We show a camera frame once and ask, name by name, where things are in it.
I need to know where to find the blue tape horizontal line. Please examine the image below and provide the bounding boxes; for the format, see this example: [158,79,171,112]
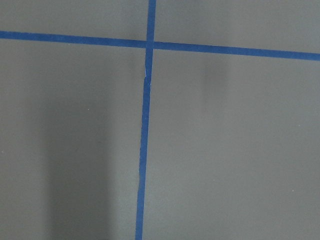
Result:
[0,31,320,62]

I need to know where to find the blue tape vertical line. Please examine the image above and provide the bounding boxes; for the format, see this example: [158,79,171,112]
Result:
[134,0,157,240]

